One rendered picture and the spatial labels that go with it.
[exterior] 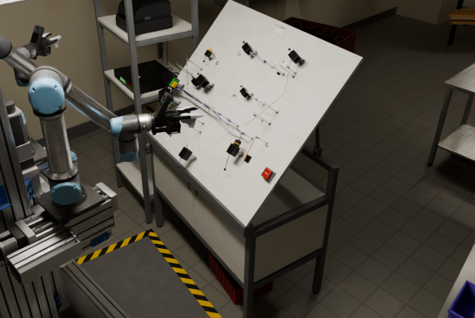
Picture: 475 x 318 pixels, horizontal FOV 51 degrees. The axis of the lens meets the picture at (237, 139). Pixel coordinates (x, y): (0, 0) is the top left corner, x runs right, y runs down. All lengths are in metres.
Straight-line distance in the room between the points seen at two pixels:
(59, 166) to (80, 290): 1.35
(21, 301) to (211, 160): 1.19
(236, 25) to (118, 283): 1.85
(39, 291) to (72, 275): 0.61
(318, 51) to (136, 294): 1.92
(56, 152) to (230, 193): 1.03
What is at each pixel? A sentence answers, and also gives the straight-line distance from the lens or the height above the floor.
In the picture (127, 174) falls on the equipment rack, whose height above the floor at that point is 0.24.
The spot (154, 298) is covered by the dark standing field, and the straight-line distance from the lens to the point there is 3.39.
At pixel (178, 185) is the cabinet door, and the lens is 3.22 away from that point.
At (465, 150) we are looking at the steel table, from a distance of 4.83.
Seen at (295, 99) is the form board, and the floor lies 1.37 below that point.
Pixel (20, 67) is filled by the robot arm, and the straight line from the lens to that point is 2.60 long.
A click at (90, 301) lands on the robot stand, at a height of 0.21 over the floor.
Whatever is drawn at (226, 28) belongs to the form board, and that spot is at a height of 1.50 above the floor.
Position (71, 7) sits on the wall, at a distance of 4.70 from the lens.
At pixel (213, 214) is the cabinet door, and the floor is 0.69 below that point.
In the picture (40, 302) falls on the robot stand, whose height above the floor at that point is 0.54.
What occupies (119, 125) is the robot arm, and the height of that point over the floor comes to 1.58.
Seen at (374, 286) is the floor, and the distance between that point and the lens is 3.58.
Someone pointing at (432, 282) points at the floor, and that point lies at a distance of 3.74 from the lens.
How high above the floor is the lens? 2.55
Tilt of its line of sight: 31 degrees down
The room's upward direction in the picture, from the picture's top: 1 degrees clockwise
